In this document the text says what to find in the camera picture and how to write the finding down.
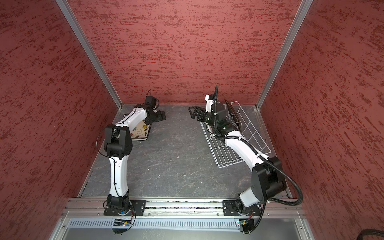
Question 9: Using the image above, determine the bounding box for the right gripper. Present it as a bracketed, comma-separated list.
[189, 106, 219, 128]

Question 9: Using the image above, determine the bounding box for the floral square plate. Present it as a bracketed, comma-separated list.
[131, 121, 151, 141]

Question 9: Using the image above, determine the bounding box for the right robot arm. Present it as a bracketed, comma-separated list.
[189, 100, 287, 216]

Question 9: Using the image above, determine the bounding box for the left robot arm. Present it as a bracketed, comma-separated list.
[104, 101, 166, 216]

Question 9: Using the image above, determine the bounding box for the black plate yellow rim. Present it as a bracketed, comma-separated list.
[225, 99, 242, 132]

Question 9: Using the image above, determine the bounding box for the left corner aluminium profile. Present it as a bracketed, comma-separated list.
[56, 0, 124, 110]

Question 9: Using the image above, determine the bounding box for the corner aluminium profile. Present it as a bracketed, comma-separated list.
[255, 0, 315, 111]
[56, 0, 124, 110]

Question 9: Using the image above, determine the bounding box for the right corner aluminium profile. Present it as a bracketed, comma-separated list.
[255, 0, 315, 111]

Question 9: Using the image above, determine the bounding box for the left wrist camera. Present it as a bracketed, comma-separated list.
[145, 96, 158, 110]

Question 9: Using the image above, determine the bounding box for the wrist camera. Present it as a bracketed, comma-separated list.
[205, 94, 215, 113]
[145, 96, 158, 110]

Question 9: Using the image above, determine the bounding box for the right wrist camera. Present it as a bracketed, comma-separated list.
[205, 94, 215, 113]

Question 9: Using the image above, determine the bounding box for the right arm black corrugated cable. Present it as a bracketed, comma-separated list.
[211, 84, 304, 235]

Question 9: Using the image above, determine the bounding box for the white wire dish rack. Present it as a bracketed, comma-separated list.
[200, 101, 272, 169]

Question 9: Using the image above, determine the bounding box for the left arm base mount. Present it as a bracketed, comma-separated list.
[104, 200, 147, 217]

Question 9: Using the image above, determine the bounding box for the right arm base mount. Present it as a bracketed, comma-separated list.
[222, 200, 262, 217]

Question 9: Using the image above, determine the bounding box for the aluminium front rail frame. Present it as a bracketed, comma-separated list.
[50, 197, 314, 240]

